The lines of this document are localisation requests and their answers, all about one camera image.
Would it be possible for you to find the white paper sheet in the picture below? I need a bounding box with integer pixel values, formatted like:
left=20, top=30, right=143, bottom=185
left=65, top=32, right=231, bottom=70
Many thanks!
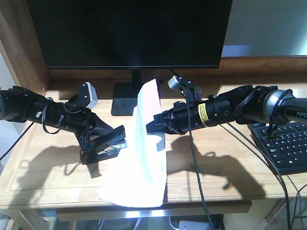
left=99, top=80, right=167, bottom=207

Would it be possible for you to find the black computer monitor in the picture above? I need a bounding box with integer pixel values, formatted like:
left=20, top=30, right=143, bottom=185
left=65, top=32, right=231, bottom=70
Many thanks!
left=27, top=0, right=232, bottom=116

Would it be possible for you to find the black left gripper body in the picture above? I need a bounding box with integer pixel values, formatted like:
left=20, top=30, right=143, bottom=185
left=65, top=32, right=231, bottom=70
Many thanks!
left=59, top=105, right=113, bottom=153

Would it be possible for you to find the black orange stapler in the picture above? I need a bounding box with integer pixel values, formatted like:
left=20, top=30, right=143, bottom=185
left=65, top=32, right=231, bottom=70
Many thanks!
left=78, top=126, right=127, bottom=165

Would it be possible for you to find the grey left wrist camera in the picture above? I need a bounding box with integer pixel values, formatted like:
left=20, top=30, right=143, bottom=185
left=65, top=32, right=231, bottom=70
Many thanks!
left=69, top=82, right=98, bottom=110

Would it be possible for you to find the white power strip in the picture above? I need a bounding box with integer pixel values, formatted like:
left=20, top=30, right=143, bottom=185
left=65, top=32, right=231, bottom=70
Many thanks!
left=179, top=220, right=212, bottom=230

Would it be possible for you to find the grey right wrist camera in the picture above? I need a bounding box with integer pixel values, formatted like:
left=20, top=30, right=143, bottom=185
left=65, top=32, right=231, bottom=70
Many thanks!
left=167, top=75, right=202, bottom=94

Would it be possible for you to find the wooden desk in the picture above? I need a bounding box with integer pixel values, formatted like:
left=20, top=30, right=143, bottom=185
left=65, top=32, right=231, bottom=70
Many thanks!
left=0, top=56, right=307, bottom=230

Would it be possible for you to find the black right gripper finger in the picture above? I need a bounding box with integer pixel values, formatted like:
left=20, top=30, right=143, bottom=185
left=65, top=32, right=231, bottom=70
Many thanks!
left=146, top=114, right=171, bottom=133

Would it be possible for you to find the black keyboard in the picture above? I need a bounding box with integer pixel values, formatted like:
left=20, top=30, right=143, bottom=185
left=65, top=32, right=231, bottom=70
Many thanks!
left=251, top=122, right=307, bottom=175

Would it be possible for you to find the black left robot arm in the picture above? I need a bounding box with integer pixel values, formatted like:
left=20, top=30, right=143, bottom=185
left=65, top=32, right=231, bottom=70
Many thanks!
left=0, top=82, right=113, bottom=154

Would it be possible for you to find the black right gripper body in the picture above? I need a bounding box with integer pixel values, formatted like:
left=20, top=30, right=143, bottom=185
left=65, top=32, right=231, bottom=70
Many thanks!
left=162, top=98, right=236, bottom=135

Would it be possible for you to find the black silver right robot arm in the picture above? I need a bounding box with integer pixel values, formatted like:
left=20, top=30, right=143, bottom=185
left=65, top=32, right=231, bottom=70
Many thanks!
left=146, top=85, right=307, bottom=135

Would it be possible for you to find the black monitor cable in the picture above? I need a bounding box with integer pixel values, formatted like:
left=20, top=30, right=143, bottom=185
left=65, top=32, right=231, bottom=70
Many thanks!
left=170, top=69, right=292, bottom=230

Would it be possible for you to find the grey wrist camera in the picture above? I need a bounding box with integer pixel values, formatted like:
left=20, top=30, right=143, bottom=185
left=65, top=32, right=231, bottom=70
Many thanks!
left=69, top=82, right=98, bottom=110
left=167, top=75, right=202, bottom=94

